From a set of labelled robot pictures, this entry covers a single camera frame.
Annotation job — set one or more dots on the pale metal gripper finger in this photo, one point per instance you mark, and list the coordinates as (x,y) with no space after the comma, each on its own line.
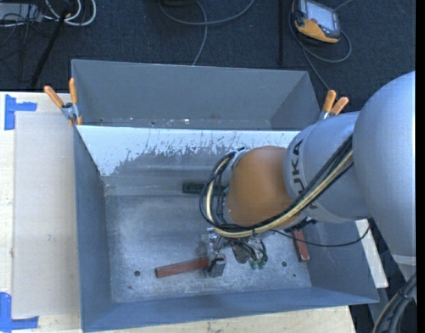
(217,268)
(206,245)

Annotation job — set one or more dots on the red-brown flat block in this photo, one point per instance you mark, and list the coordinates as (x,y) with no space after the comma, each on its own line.
(301,246)
(181,267)

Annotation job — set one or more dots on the grey metal bin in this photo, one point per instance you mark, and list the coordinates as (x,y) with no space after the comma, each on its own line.
(157,227)

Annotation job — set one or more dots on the dark green flat block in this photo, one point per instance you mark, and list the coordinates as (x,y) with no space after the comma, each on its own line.
(193,187)

